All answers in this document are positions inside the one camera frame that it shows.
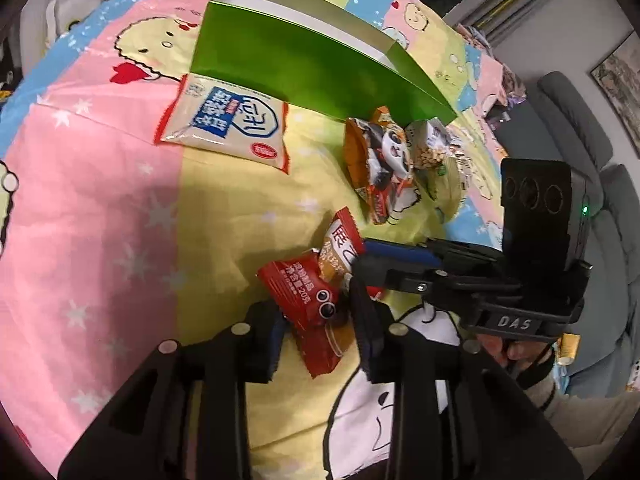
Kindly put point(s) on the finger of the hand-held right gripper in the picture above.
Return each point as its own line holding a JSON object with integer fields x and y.
{"x": 380, "y": 274}
{"x": 400, "y": 252}

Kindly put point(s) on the red snack packet with eyes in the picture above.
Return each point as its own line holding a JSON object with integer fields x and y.
{"x": 300, "y": 300}

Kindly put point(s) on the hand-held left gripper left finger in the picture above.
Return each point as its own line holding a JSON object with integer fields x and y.
{"x": 272, "y": 342}

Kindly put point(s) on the orange brown snack packet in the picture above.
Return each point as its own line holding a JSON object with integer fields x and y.
{"x": 340, "y": 245}

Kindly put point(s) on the white blue-print snack packet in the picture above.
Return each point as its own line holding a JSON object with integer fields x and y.
{"x": 225, "y": 120}

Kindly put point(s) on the green cardboard box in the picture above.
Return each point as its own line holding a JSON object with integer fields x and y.
{"x": 300, "y": 60}

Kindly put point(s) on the yellow can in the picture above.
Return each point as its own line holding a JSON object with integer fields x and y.
{"x": 568, "y": 350}

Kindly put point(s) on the person's right forearm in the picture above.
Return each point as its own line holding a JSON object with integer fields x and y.
{"x": 590, "y": 410}

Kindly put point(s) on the grey sofa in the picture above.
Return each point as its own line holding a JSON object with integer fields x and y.
{"x": 575, "y": 110}

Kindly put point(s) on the printed cartoon blanket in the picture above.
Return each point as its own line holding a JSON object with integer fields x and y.
{"x": 100, "y": 210}

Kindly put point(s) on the framed wall picture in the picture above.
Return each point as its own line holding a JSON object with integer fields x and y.
{"x": 622, "y": 95}

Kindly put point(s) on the person's right hand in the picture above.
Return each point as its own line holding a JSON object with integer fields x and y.
{"x": 500, "y": 352}

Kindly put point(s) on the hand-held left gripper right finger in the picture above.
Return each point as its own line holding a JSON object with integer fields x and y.
{"x": 367, "y": 332}

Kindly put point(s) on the pale yellow snack packet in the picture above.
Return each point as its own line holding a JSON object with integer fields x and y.
{"x": 435, "y": 150}

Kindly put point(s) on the orange panda snack packet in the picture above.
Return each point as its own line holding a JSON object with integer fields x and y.
{"x": 385, "y": 160}

